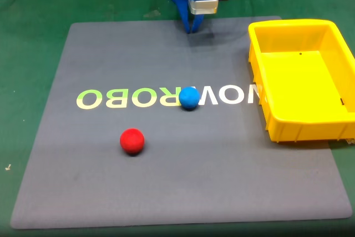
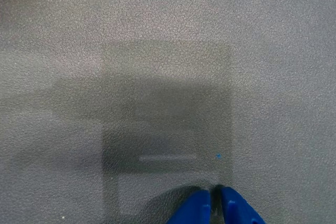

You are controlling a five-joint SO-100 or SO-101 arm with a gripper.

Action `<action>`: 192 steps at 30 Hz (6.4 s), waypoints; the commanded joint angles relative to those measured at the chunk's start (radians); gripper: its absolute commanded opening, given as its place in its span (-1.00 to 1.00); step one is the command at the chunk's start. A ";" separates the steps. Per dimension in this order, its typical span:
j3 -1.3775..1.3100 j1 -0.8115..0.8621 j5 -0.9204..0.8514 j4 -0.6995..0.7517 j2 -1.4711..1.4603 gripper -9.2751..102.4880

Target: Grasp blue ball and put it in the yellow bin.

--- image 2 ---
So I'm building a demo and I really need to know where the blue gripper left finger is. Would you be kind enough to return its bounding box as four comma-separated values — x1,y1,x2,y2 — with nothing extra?
166,188,212,224

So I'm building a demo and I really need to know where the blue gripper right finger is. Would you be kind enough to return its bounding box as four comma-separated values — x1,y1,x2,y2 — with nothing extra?
221,186,267,224

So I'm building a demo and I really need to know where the grey mat with NOWROBO print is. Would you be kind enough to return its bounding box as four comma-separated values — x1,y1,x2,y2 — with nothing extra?
0,0,336,224

